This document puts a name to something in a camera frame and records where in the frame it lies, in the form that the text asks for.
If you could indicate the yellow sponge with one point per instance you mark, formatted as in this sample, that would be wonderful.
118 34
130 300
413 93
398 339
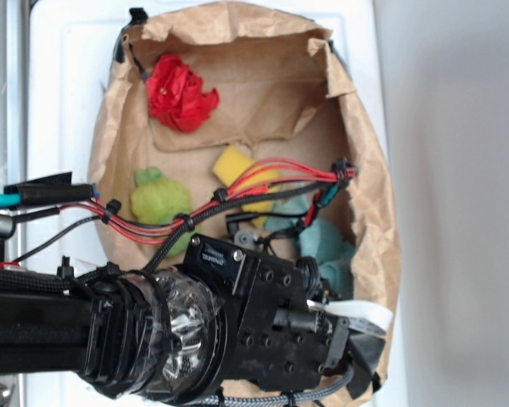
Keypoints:
231 164

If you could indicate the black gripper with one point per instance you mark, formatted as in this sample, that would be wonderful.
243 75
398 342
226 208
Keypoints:
263 330

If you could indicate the silver corner bracket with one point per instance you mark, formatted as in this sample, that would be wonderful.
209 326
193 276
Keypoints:
9 391

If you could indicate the brown paper bag bin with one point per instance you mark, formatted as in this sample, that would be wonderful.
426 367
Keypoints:
284 92

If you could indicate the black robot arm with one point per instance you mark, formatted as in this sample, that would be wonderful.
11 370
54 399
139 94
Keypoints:
175 335

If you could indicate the white tray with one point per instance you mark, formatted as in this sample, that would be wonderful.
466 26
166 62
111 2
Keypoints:
70 56

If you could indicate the aluminium frame rail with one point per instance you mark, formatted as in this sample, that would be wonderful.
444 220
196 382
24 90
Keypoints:
2 85

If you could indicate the teal knitted cloth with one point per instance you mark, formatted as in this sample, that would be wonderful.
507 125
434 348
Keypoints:
322 241

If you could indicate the green plush toy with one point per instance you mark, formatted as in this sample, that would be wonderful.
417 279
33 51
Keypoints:
157 199

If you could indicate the crumpled red cloth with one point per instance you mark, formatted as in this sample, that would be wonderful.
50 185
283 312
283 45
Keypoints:
176 98

